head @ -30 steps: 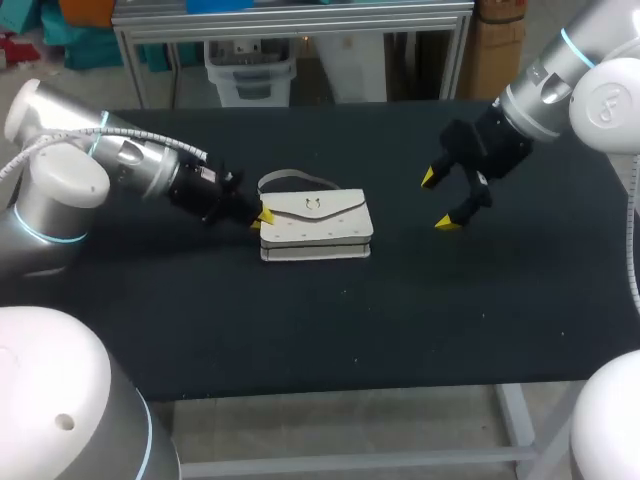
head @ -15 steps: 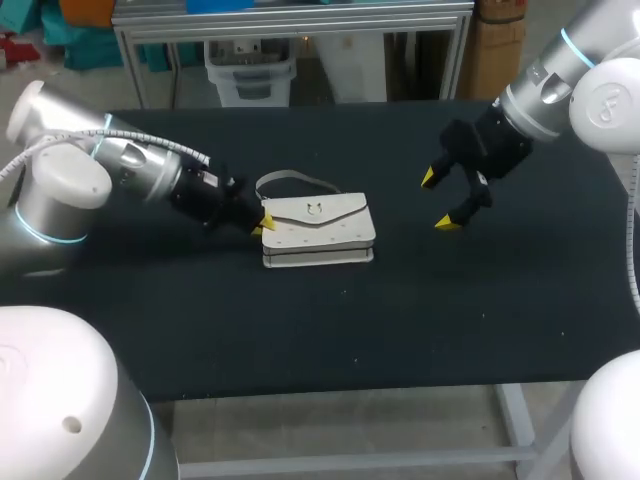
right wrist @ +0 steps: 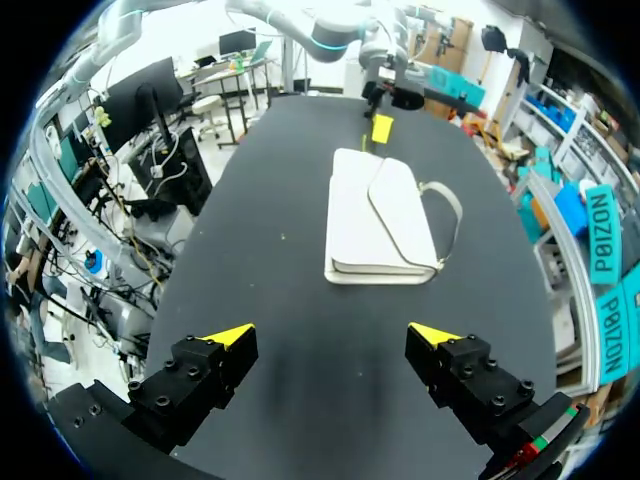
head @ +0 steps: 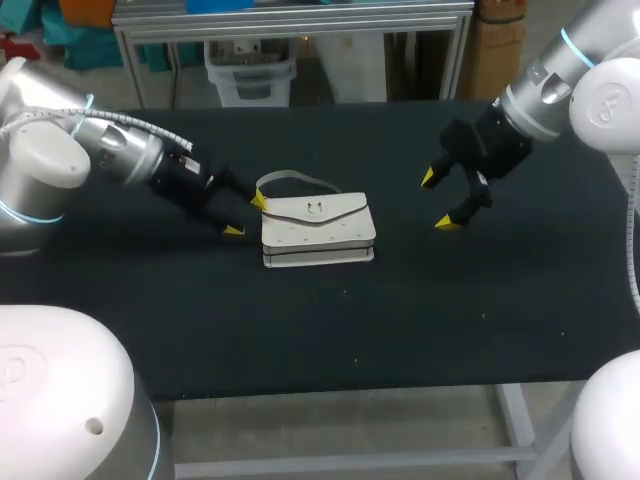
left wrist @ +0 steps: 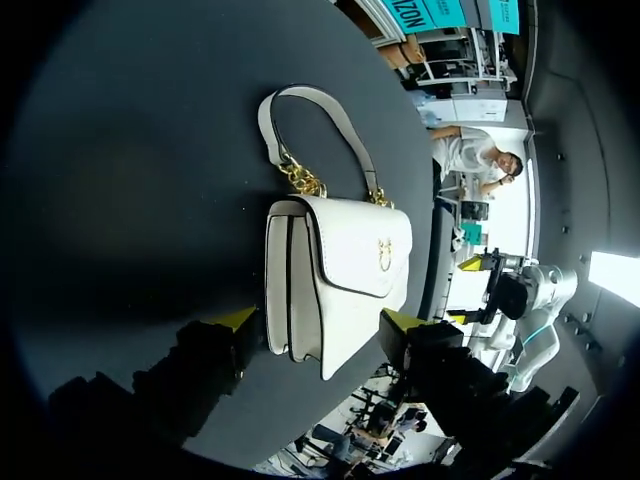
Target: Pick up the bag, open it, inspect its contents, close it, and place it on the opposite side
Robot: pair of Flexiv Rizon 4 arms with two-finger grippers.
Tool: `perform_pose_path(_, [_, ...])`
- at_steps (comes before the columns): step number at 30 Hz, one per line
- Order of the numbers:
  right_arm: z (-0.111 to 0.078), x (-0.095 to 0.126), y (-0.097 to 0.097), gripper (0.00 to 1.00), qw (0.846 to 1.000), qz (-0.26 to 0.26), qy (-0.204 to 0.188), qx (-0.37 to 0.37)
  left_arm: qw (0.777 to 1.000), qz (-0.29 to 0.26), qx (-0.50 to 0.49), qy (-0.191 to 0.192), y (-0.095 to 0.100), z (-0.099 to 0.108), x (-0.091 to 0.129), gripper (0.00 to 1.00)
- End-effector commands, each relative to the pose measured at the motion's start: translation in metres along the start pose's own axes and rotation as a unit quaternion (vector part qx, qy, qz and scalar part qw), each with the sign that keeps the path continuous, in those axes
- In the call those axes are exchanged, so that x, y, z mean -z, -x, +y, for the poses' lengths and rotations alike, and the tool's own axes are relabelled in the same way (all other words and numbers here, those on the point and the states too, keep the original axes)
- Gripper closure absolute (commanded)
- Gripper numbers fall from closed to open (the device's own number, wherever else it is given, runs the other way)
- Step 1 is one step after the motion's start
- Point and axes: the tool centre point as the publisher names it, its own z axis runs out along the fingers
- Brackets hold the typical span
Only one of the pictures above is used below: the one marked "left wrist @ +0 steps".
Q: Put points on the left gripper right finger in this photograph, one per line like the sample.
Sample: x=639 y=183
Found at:
x=440 y=365

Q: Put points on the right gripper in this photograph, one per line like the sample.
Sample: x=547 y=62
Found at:
x=510 y=300

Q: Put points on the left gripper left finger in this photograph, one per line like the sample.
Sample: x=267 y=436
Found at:
x=200 y=360

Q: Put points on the person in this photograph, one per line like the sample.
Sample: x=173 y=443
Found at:
x=470 y=150

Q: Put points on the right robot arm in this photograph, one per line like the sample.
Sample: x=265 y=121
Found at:
x=542 y=320

